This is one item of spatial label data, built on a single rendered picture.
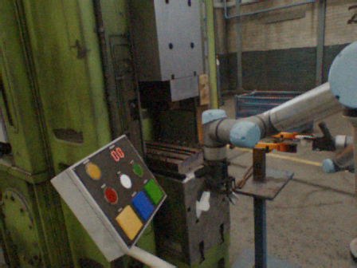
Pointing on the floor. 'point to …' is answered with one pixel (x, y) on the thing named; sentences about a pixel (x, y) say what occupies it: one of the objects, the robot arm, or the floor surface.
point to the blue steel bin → (245, 103)
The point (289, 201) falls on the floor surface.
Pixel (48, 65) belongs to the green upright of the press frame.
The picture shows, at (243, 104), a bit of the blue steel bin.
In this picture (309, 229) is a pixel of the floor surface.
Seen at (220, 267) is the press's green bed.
